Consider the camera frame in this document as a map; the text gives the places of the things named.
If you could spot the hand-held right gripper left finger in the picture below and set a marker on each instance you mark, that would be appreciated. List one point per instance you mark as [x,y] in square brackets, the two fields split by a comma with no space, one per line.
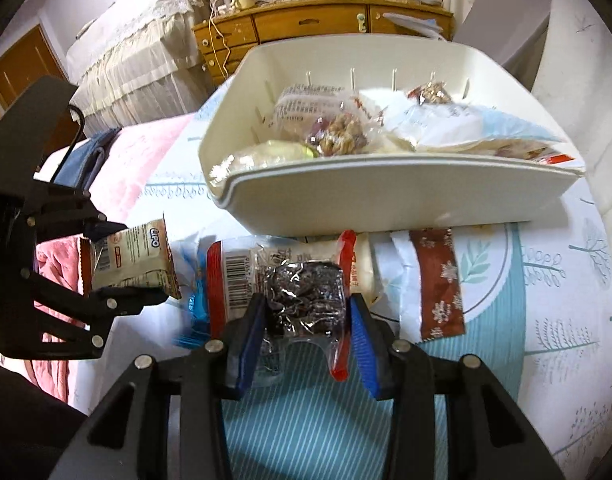
[243,350]

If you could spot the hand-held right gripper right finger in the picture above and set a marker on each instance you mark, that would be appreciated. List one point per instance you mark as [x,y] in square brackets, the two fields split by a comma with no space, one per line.
[368,350]

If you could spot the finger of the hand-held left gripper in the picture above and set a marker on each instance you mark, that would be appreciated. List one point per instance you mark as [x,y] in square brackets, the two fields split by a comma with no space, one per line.
[81,212]
[111,302]

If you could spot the white brown edged snack packet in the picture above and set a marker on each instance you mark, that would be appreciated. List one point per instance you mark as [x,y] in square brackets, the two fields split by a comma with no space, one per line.
[131,260]

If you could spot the silver foil snack packet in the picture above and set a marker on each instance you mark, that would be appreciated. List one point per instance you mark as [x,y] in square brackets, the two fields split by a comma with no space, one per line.
[306,290]

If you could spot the white plastic bin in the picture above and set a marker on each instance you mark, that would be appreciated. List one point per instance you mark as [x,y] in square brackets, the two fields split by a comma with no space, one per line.
[385,195]

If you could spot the clear packet of nut clusters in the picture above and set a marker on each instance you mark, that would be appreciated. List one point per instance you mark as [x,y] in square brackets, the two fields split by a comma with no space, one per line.
[343,132]

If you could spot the light blue snack packet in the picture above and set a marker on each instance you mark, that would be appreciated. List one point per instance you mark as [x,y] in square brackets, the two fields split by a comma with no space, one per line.
[495,125]

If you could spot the white red snack bag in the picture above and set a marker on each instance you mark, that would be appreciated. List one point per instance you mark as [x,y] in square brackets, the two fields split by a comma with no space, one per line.
[535,152]

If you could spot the pink cloth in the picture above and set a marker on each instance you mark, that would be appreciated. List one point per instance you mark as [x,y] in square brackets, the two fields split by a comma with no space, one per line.
[61,310]

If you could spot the blue jeans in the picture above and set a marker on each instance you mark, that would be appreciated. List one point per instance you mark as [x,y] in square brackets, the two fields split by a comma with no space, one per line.
[86,157]

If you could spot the blue white snack packet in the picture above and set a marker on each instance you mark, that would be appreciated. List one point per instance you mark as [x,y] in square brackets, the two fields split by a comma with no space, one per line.
[196,300]

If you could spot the wooden door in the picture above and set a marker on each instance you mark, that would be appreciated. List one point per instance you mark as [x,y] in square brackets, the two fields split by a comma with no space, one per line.
[21,75]

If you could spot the white packet with red ends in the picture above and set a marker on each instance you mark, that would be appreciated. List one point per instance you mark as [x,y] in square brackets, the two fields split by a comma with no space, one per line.
[236,275]

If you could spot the white plastic packet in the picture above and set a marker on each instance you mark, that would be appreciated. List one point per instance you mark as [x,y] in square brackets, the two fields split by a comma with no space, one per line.
[403,280]

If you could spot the light pink blanket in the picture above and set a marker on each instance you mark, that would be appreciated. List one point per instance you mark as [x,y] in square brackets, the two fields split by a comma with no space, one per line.
[146,160]

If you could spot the brown snowflake snack packet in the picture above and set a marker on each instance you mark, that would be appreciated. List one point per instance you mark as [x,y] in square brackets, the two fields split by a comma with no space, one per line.
[438,285]

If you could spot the bed with lace cover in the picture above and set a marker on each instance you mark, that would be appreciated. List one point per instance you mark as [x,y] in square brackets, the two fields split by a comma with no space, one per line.
[136,50]

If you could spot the tree print sheet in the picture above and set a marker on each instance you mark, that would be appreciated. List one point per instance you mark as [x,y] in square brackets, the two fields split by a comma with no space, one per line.
[535,335]

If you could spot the pale yellow snack packet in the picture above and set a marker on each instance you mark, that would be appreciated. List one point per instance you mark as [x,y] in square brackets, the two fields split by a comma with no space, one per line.
[266,157]

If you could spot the white printed snack packet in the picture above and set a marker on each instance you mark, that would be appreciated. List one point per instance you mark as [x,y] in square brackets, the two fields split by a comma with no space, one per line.
[306,107]

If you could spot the small clear nut packet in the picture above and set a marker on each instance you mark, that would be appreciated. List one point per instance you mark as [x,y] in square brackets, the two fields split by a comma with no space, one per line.
[430,92]

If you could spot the cream mug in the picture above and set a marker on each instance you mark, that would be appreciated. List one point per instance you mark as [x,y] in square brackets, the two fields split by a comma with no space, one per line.
[244,1]

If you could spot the wooden dresser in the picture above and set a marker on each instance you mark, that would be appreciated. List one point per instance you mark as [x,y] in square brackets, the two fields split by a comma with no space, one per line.
[311,30]

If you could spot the blue white paper folder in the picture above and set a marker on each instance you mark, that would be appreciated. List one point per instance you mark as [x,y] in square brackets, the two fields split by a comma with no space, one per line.
[420,22]

